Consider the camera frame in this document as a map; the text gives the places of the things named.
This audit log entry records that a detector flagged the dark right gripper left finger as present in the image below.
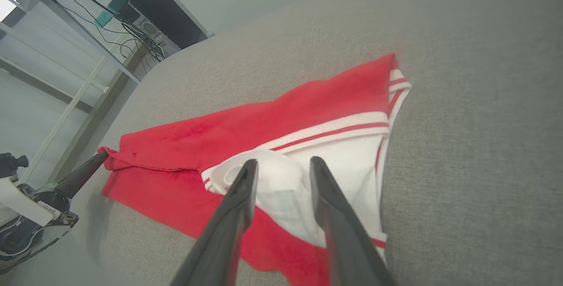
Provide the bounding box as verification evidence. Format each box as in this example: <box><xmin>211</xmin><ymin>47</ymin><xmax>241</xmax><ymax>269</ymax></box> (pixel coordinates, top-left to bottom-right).
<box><xmin>171</xmin><ymin>159</ymin><xmax>259</xmax><ymax>286</ymax></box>

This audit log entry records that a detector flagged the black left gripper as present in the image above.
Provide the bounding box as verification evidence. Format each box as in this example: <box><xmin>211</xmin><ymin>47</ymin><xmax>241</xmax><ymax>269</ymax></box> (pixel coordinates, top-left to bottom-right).
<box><xmin>0</xmin><ymin>150</ymin><xmax>110</xmax><ymax>273</ymax></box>

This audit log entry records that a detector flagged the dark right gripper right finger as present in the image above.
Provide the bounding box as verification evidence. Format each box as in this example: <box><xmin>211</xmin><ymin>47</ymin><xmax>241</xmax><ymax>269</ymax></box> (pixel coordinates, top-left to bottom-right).
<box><xmin>309</xmin><ymin>156</ymin><xmax>396</xmax><ymax>286</ymax></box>

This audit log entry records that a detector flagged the red garment striped white trim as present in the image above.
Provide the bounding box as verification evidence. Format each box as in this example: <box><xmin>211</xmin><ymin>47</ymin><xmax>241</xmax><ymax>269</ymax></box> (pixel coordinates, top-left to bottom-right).
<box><xmin>98</xmin><ymin>53</ymin><xmax>413</xmax><ymax>286</ymax></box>

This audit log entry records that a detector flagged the black computer tower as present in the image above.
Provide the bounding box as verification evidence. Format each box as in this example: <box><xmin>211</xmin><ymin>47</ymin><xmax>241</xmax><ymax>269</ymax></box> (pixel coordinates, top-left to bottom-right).
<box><xmin>95</xmin><ymin>0</ymin><xmax>209</xmax><ymax>58</ymax></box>

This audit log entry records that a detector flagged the white metal shelf frame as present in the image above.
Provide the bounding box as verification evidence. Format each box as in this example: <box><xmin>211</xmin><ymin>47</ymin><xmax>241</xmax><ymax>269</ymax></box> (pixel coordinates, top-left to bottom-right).
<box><xmin>0</xmin><ymin>0</ymin><xmax>141</xmax><ymax>181</ymax></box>

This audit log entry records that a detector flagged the white left camera bracket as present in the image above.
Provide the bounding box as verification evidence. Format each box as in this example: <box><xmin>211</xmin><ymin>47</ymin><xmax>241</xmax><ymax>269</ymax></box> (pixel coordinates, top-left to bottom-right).
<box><xmin>0</xmin><ymin>175</ymin><xmax>55</xmax><ymax>227</ymax></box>

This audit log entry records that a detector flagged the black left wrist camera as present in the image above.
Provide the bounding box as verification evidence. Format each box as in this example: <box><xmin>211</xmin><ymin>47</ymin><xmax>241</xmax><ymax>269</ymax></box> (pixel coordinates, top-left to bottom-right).
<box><xmin>0</xmin><ymin>153</ymin><xmax>29</xmax><ymax>179</ymax></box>

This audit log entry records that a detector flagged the black computer cable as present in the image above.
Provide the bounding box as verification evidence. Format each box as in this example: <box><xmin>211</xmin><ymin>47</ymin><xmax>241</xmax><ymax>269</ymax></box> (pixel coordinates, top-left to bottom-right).
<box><xmin>37</xmin><ymin>0</ymin><xmax>168</xmax><ymax>62</ymax></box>

